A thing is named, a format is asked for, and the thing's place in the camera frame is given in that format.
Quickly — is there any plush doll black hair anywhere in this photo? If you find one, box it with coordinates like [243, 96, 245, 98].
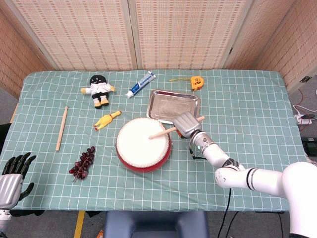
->
[80, 74, 116, 109]

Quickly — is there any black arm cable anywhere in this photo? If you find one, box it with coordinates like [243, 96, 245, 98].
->
[189, 146, 233, 238]

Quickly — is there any green checked tablecloth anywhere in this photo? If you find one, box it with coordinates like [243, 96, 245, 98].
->
[0, 69, 317, 212]

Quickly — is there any bunch of purple grapes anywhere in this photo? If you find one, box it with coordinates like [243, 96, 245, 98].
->
[69, 146, 96, 183]

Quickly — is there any white power strip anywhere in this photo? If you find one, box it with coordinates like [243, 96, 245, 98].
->
[294, 114, 313, 125]

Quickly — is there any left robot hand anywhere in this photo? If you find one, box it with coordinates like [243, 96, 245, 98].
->
[0, 152, 37, 208]

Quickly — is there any black box device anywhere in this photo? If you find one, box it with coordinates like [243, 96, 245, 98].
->
[301, 137, 317, 156]

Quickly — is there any yellow rubber chicken toy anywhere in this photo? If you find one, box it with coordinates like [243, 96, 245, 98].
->
[93, 111, 122, 131]

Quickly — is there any yellow tape measure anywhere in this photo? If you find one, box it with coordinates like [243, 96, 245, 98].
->
[169, 76, 206, 92]

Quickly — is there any red drum white skin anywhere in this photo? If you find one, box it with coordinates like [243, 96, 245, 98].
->
[115, 118, 172, 173]

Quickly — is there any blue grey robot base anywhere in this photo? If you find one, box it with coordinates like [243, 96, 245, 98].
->
[103, 210, 210, 238]

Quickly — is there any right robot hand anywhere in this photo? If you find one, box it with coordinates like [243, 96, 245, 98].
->
[172, 111, 203, 139]

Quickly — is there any white blue toothpaste tube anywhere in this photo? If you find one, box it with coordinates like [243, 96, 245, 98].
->
[125, 70, 157, 99]

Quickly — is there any woven folding screen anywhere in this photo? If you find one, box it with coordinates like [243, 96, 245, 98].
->
[0, 0, 317, 100]

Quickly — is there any stainless steel tray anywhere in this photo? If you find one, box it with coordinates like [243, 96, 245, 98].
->
[147, 89, 201, 126]

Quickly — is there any wooden drumstick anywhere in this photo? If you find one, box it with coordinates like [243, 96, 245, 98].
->
[148, 116, 206, 140]
[55, 106, 69, 152]

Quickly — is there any red cable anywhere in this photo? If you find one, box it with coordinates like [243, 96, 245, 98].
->
[296, 88, 308, 107]

